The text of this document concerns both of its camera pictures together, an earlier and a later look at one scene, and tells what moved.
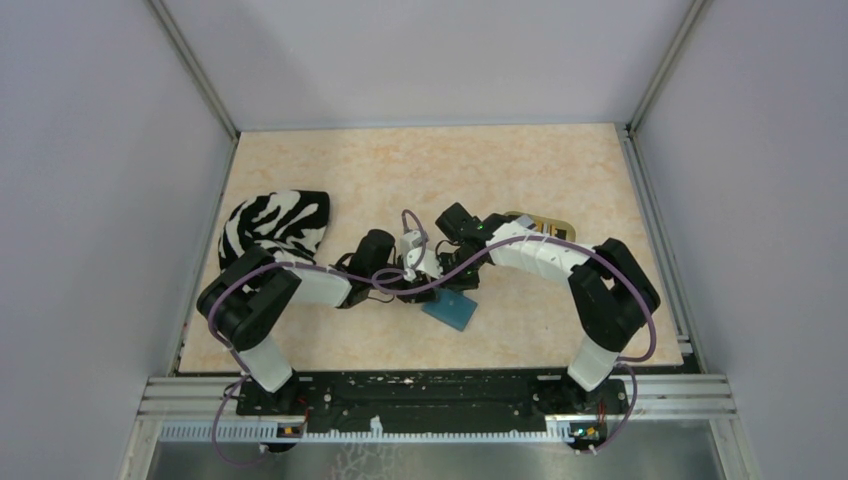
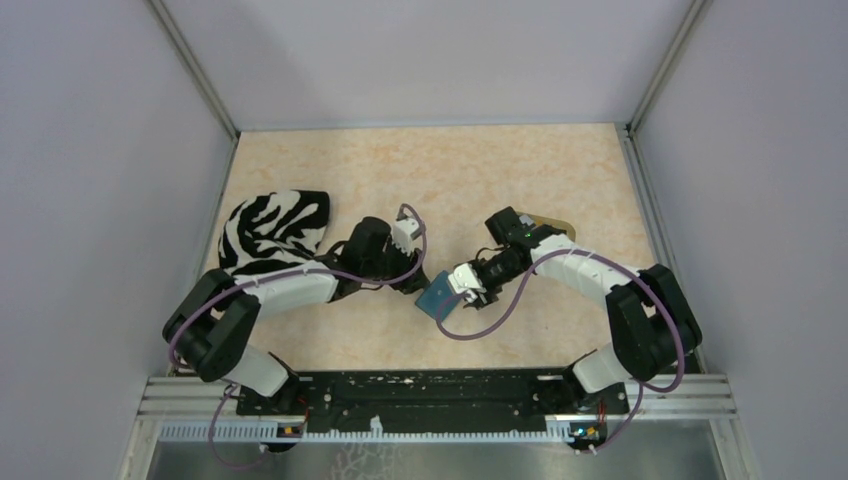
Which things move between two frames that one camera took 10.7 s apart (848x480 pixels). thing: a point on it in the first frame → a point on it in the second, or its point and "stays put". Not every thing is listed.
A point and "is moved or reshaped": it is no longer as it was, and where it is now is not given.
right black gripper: (471, 283) → (490, 296)
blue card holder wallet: (451, 307) is moved or reshaped
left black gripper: (426, 296) → (415, 282)
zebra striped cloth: (290, 225) stays put
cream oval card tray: (550, 226) stays put
